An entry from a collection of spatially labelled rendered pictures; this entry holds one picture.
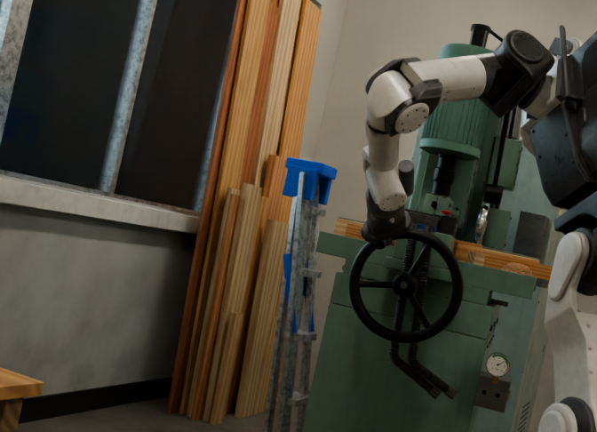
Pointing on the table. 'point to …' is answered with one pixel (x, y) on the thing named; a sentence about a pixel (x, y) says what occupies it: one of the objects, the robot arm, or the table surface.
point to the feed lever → (493, 194)
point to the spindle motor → (457, 117)
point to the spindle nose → (444, 174)
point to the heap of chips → (517, 268)
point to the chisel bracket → (438, 204)
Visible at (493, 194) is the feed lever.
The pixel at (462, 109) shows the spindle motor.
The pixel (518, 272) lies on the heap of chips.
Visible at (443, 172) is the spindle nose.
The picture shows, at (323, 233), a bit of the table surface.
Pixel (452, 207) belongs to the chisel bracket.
